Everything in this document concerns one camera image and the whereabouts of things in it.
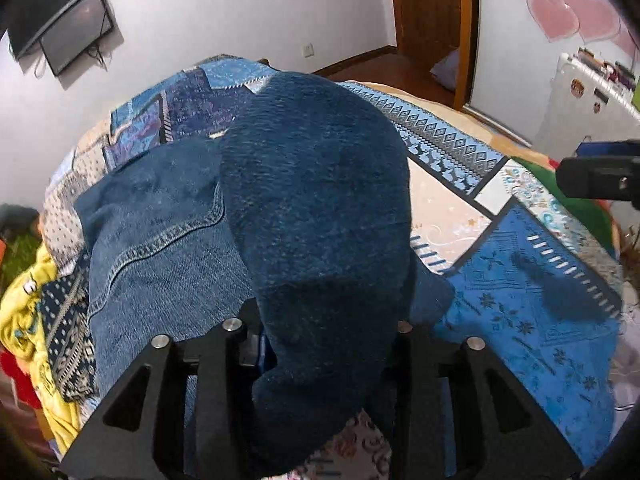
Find black monitor cable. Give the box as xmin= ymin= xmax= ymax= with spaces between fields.
xmin=85 ymin=45 xmax=112 ymax=72

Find red plush toy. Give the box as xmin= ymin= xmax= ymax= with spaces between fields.
xmin=0 ymin=350 xmax=42 ymax=411

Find white sliding door pink hearts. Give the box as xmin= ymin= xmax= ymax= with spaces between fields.
xmin=462 ymin=0 xmax=640 ymax=148

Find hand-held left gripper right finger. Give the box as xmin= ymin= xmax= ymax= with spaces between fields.
xmin=385 ymin=320 xmax=585 ymax=480

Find green patterned cloth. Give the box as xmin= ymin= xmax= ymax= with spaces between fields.
xmin=0 ymin=205 xmax=47 ymax=283

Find dark dotted cloth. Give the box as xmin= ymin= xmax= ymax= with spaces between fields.
xmin=39 ymin=270 xmax=99 ymax=402

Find wooden door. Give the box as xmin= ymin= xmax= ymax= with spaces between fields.
xmin=387 ymin=0 xmax=476 ymax=111

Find blue patchwork bedspread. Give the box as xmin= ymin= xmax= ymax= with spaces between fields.
xmin=40 ymin=52 xmax=626 ymax=480

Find blue denim jacket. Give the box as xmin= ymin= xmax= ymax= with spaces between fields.
xmin=74 ymin=69 xmax=456 ymax=480

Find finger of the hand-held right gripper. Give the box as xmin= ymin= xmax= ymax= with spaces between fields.
xmin=556 ymin=156 xmax=640 ymax=201
xmin=575 ymin=141 xmax=640 ymax=157

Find small black wall monitor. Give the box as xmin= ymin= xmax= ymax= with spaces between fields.
xmin=40 ymin=0 xmax=115 ymax=77

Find white cabinet with stickers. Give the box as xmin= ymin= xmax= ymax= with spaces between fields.
xmin=534 ymin=51 xmax=640 ymax=153

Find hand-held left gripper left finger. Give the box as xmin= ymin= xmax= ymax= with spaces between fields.
xmin=60 ymin=305 xmax=266 ymax=480

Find yellow printed blanket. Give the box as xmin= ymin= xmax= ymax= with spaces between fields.
xmin=0 ymin=250 xmax=93 ymax=456

